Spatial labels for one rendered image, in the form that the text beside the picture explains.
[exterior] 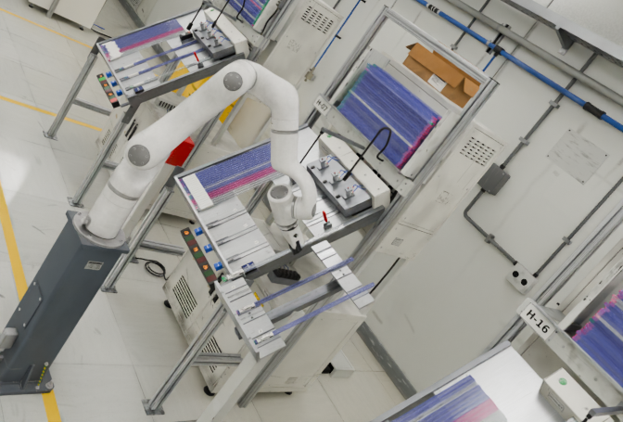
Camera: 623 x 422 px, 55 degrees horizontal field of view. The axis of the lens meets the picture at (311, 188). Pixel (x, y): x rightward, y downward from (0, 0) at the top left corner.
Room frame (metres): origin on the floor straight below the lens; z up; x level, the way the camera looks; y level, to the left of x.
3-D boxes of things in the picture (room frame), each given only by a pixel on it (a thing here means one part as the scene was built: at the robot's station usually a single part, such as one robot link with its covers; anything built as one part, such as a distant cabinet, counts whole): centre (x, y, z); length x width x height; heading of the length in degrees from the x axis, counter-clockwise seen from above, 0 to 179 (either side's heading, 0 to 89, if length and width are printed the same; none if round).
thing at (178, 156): (2.97, 0.71, 0.39); 0.24 x 0.24 x 0.78; 47
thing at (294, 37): (3.83, 0.91, 0.95); 1.35 x 0.82 x 1.90; 137
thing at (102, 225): (1.86, 0.52, 0.79); 0.19 x 0.19 x 0.18
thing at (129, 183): (1.89, 0.52, 1.00); 0.19 x 0.12 x 0.24; 7
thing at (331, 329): (2.82, -0.14, 0.31); 0.70 x 0.65 x 0.62; 47
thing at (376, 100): (2.69, -0.10, 1.52); 0.51 x 0.13 x 0.27; 47
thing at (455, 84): (2.99, -0.22, 1.82); 0.68 x 0.30 x 0.20; 47
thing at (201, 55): (3.66, 1.04, 0.66); 1.01 x 0.73 x 1.31; 137
